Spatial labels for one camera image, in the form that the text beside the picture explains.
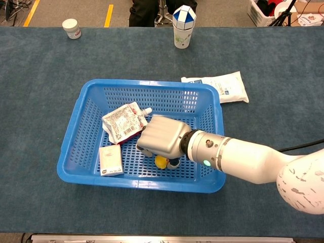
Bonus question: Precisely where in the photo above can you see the white jar with red label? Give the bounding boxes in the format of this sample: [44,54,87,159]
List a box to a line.
[62,18,82,40]

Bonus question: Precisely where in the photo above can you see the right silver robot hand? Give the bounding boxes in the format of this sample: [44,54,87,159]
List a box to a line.
[136,115,192,170]

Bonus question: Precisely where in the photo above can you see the black tripod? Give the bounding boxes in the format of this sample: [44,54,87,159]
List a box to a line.
[268,0,297,27]

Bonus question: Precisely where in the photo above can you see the chrome stool base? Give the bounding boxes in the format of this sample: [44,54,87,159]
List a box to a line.
[154,0,175,26]

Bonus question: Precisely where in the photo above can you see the blue white snake cube puzzle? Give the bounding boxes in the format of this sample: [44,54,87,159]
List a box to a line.
[172,5,197,30]

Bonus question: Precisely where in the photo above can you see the white wet wipes pack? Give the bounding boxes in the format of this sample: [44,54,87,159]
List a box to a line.
[181,71,250,104]

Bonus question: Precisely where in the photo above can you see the blue-green table cloth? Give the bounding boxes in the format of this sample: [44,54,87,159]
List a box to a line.
[0,26,324,239]

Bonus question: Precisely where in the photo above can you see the blue plastic perforated basket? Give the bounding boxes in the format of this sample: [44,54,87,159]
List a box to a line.
[56,78,227,194]

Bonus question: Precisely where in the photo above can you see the aluminium profile rail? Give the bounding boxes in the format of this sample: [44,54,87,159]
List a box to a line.
[30,234,296,243]

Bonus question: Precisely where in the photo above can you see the white spouted drink pouch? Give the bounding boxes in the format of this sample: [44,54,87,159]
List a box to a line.
[101,101,153,145]

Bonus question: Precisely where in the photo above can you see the black floor cables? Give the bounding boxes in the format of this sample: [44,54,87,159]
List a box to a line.
[0,0,33,22]

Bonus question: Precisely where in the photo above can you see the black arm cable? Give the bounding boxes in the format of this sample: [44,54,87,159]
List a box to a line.
[278,138,324,153]

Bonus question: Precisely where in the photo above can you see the white paper cup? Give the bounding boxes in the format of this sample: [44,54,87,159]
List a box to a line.
[173,24,194,49]

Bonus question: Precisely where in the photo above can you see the yellow chick toy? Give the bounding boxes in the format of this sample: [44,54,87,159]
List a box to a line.
[154,155,168,170]

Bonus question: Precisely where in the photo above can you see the small pink white carton box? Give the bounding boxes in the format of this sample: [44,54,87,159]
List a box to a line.
[98,144,124,177]

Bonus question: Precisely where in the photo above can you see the white plastic laundry basket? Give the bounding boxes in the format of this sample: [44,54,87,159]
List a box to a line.
[247,0,279,27]

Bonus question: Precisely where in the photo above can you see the person in black trousers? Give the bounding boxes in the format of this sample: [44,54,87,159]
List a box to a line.
[129,0,199,27]

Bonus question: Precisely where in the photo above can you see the cardboard box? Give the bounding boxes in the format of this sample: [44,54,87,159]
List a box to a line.
[291,2,324,26]

